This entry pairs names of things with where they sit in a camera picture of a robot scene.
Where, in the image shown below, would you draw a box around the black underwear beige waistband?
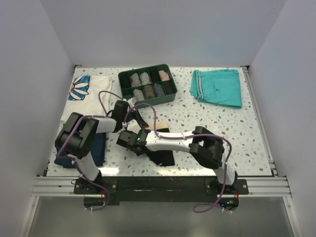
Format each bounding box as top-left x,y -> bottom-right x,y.
147,120 -> 176,167

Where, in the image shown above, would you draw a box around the navy blue garment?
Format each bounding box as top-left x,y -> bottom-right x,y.
54,133 -> 107,169

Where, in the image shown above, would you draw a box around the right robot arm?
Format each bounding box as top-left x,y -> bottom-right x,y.
117,126 -> 237,194

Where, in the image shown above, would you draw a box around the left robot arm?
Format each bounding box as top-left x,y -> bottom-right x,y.
55,100 -> 149,194

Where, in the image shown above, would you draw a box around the pink rolled underwear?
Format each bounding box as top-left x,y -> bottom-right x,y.
158,70 -> 170,81

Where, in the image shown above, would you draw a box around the beige grey rolled sock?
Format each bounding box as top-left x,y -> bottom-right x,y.
133,89 -> 145,101

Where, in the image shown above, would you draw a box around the brown rolled sock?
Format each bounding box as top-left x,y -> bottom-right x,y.
144,84 -> 155,99

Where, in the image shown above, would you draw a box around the white daisy print shirt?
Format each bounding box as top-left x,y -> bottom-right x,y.
60,75 -> 112,123

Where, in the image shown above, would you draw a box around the striped rolled sock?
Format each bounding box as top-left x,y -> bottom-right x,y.
154,83 -> 165,97

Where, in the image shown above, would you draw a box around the light grey rolled sock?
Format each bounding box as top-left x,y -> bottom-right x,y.
139,72 -> 151,85

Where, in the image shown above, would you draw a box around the green divided organizer tray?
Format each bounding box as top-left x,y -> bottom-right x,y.
118,64 -> 178,106

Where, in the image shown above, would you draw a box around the black rolled sock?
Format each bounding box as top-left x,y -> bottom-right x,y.
163,80 -> 174,95

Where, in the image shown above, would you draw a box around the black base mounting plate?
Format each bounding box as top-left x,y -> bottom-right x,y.
74,176 -> 247,210

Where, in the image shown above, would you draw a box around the teal folded shorts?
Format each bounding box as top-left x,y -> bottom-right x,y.
190,69 -> 242,109

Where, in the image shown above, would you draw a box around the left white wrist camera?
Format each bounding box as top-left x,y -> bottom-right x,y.
127,97 -> 137,107

